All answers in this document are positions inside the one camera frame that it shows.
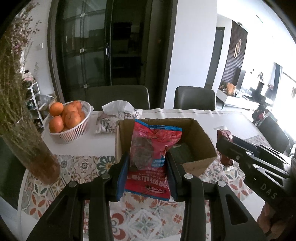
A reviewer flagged dark red snack packet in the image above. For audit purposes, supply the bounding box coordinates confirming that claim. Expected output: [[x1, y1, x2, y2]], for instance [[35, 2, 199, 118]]
[[216, 129, 233, 167]]

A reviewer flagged dark green plush toy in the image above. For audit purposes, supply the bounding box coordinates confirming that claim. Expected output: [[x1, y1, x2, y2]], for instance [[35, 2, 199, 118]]
[[168, 143, 194, 165]]

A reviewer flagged person's right hand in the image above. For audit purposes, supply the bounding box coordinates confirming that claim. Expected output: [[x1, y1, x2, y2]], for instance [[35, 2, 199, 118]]
[[257, 202, 294, 240]]

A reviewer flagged dark chair far right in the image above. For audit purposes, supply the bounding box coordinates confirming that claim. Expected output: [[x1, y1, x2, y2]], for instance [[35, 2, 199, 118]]
[[257, 116, 289, 153]]

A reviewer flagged dark chair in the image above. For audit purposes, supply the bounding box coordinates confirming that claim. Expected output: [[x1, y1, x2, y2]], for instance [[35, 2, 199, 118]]
[[174, 86, 216, 110], [69, 84, 151, 110], [257, 116, 289, 153]]

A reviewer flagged white tv console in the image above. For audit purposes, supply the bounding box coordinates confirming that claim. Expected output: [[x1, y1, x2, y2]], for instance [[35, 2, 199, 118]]
[[216, 89, 259, 110]]

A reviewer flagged patterned tile table runner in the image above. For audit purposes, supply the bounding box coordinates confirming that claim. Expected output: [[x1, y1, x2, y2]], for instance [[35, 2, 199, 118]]
[[21, 134, 273, 241]]

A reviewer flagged glass vase with dried flowers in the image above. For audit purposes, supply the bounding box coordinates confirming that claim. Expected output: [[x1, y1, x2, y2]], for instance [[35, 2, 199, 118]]
[[1, 1, 60, 185]]

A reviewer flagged white plastic fruit basket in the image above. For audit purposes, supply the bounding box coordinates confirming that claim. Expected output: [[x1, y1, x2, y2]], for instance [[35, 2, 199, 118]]
[[45, 100, 94, 144]]

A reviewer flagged orange fruit front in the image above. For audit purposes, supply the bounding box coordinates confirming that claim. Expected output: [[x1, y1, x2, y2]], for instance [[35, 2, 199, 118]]
[[49, 116, 64, 133]]

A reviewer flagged orange fruit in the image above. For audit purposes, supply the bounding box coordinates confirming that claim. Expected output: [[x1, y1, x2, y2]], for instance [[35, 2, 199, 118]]
[[65, 111, 81, 129], [49, 116, 64, 133]]

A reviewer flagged orange fruit back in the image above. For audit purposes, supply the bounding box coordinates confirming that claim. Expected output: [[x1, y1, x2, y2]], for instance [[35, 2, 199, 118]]
[[65, 111, 81, 129]]

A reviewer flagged floral tissue pouch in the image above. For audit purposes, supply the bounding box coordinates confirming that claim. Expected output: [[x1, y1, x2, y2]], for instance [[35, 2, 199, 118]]
[[95, 100, 142, 133]]

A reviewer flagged white shoe rack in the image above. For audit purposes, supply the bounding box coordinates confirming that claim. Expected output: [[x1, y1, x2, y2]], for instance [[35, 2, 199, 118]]
[[22, 70, 56, 133]]

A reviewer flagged dark chair left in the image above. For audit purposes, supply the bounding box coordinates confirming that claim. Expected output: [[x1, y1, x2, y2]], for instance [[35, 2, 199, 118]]
[[69, 84, 151, 110]]

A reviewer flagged black glass cabinet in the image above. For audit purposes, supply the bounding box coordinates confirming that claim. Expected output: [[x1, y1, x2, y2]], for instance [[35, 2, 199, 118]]
[[48, 1, 177, 108]]

